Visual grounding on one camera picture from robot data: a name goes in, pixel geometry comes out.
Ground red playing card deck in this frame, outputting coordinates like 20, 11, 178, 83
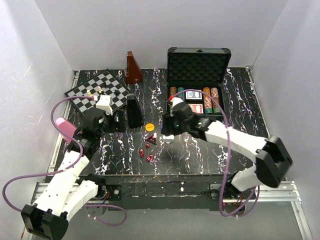
188, 103, 204, 114

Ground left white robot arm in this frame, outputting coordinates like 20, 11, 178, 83
21, 106, 122, 240

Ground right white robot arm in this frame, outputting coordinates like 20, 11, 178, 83
161, 97, 293, 199

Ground clear dealer button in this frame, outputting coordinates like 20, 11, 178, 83
162, 135, 175, 144

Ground blue playing card deck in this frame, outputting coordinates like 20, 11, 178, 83
185, 90, 203, 100

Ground orange green chip row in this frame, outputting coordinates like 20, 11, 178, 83
202, 87, 213, 114

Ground yellow big blind button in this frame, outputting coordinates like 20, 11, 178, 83
145, 123, 155, 132

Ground green purple chip row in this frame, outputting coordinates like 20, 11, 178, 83
177, 87, 184, 93

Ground leftmost poker chip row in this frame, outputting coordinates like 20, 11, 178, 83
169, 86, 177, 98

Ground poker chip row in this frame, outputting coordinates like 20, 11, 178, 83
169, 86, 177, 98
210, 87, 221, 115

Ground rightmost poker chip row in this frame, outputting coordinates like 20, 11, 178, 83
210, 87, 221, 115

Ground black white chessboard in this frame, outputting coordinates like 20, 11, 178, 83
64, 70, 130, 111

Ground black poker chip case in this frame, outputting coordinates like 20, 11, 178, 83
166, 47, 232, 109

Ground brown wooden metronome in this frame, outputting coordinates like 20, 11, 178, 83
124, 51, 143, 85

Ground black front mounting bar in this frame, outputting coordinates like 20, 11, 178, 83
74, 173, 241, 211

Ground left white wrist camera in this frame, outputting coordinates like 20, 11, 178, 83
93, 95, 113, 116

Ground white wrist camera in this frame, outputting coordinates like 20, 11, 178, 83
168, 96, 184, 117
93, 95, 113, 116

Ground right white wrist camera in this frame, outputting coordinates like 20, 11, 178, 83
168, 96, 184, 117

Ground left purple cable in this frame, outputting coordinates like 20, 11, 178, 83
1, 96, 128, 227

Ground aluminium rail frame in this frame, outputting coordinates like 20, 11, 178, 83
21, 66, 313, 240

